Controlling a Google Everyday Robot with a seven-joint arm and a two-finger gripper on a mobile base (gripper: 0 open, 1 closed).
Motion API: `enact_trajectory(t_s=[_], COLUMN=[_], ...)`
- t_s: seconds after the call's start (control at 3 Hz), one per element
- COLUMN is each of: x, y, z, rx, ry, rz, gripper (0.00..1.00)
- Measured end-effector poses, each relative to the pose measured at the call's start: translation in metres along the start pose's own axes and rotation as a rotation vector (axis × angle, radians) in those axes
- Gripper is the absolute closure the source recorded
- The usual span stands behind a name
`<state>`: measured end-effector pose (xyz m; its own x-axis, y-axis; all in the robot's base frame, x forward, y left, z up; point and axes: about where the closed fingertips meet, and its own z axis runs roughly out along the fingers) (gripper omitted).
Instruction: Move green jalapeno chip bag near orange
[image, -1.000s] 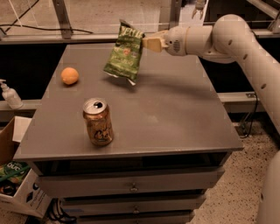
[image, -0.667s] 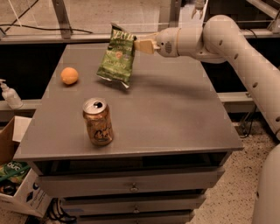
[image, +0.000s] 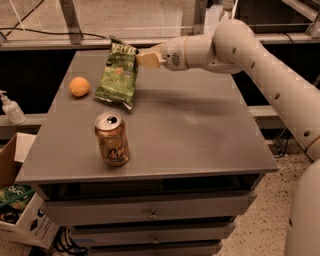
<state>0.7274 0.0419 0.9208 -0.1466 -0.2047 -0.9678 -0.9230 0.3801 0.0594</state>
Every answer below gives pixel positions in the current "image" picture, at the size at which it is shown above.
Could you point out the white pump bottle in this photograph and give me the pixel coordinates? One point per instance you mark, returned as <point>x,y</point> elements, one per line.
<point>12,109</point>

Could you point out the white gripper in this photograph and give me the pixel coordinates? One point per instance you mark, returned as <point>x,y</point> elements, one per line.
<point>173,55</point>

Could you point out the green jalapeno chip bag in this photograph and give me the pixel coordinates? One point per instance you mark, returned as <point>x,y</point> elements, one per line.
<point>117,83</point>

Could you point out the orange fruit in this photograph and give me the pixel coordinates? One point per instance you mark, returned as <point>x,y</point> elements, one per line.
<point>79,86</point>

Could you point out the cardboard box with items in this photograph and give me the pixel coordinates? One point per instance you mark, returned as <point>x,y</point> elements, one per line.
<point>21,219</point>

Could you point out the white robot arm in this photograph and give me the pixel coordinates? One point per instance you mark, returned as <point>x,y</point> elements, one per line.
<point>231,48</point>

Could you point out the grey drawer cabinet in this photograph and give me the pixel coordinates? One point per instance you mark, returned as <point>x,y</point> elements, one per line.
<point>196,157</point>

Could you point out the gold soda can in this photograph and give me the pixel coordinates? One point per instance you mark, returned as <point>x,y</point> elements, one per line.
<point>110,130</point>

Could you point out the metal window frame rail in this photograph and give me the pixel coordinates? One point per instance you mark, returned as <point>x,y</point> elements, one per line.
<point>27,24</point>

